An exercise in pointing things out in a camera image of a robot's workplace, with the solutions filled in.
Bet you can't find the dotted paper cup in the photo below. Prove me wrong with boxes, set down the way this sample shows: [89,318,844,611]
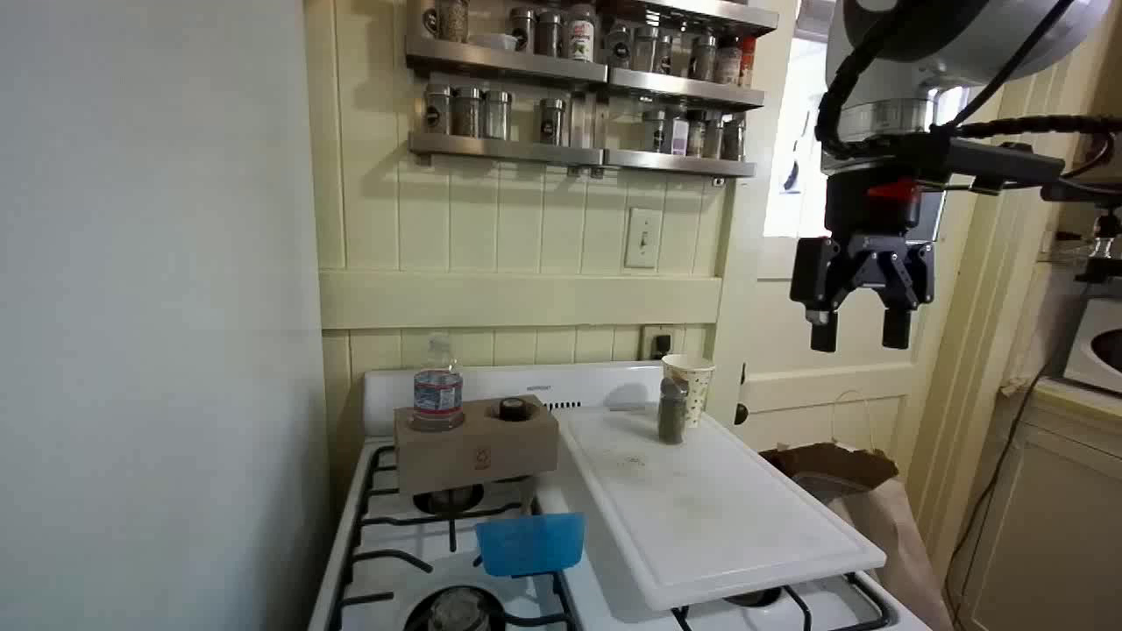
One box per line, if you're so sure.
[659,350,719,427]

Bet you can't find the brown paper bag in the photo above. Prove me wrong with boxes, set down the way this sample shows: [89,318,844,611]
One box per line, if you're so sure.
[761,438,957,631]

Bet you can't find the cream kitchen cabinet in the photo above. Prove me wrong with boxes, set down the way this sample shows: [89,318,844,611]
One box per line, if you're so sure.
[950,378,1122,631]

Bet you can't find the white microwave oven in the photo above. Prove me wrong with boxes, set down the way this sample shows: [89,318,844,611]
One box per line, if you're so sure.
[1059,292,1122,401]

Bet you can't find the white gas stove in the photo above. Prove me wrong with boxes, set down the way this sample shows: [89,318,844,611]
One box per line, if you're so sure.
[305,359,934,631]

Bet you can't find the white refrigerator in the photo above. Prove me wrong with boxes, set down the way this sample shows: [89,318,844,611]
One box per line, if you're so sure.
[0,0,333,631]

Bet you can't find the metal spice rack shelf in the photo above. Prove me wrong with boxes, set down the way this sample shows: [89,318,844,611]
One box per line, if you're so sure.
[403,126,761,182]
[641,0,782,36]
[403,28,766,113]

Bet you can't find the cream panel door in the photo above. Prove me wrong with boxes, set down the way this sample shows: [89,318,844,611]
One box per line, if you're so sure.
[722,237,976,469]

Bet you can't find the round stove burner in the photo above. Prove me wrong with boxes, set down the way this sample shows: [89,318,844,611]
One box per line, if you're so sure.
[403,581,513,631]

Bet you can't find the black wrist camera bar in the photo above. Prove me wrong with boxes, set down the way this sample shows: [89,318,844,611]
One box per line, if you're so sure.
[821,133,1069,198]

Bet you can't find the cardboard box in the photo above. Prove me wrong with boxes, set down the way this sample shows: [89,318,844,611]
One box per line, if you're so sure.
[392,392,562,499]

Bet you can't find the cream light switch plate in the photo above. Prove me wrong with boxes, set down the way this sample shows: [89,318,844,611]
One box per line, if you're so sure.
[623,205,667,274]

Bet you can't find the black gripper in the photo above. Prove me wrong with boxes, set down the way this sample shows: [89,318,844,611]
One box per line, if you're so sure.
[789,172,948,353]

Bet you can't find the white plastic cutting board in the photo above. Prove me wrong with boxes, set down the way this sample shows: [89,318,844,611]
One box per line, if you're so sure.
[551,401,889,618]

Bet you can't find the black stove grate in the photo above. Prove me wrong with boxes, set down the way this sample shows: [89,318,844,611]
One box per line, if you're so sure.
[669,573,906,631]
[326,442,586,631]

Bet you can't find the glass jar with lid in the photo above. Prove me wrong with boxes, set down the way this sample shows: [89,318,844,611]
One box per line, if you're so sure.
[409,332,471,434]

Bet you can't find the wall power outlet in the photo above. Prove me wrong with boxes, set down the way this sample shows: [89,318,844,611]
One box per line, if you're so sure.
[639,321,680,366]

